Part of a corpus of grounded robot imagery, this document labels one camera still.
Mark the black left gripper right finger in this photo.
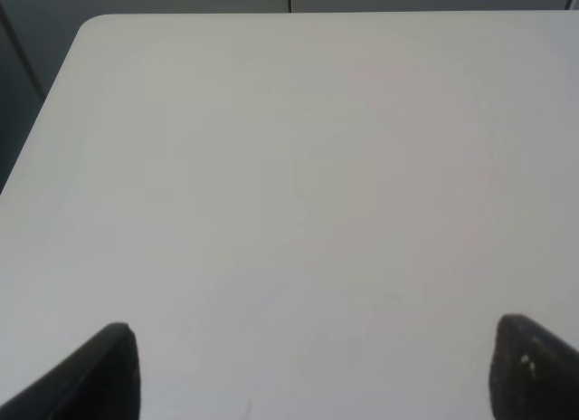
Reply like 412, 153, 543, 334
489, 314, 578, 420

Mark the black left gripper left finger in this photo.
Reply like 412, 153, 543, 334
1, 322, 141, 419

